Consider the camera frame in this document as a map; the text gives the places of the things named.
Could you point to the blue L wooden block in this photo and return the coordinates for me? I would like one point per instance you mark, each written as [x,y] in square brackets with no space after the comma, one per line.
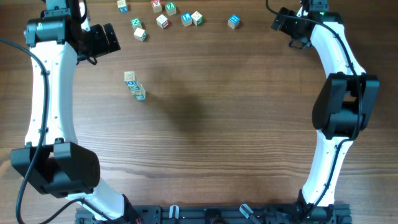
[186,19]

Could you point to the blue X wooden block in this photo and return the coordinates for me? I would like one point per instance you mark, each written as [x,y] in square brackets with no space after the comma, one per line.
[122,6]

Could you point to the red-sided wooden block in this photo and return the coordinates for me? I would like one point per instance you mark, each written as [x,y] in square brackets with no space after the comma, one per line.
[162,21]

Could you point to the blue-sided picture block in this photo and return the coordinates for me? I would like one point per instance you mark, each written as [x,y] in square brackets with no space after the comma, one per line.
[130,78]

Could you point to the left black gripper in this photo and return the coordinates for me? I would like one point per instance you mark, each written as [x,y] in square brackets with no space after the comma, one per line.
[105,45]

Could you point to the green Z wooden block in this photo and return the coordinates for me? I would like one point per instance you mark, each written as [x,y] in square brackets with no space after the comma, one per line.
[170,8]

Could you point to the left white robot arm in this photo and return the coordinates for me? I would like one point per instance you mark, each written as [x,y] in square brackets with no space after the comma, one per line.
[52,161]

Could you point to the plain green-sided wooden block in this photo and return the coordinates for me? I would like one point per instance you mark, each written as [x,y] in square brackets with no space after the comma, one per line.
[140,34]

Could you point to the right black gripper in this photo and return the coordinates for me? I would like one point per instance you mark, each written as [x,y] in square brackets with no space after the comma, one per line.
[284,27]

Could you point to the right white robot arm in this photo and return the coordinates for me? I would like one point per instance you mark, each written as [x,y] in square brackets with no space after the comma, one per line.
[343,107]

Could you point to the green N wooden block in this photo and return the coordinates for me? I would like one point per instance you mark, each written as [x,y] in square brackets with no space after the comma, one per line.
[136,23]

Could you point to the blue far right block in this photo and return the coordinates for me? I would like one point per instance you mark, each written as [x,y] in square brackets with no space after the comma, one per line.
[233,21]

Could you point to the green-sided picture block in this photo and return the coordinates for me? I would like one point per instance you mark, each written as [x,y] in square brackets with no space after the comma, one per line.
[197,18]
[134,87]

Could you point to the red V wooden block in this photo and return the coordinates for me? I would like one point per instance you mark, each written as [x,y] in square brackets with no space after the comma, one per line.
[156,5]

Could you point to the green base tower block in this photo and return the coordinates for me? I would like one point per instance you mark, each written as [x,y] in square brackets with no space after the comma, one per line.
[139,97]

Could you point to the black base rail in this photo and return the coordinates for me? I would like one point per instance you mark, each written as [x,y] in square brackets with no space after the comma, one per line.
[268,214]

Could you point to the blue K wooden block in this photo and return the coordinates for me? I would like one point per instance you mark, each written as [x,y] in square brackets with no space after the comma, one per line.
[139,92]

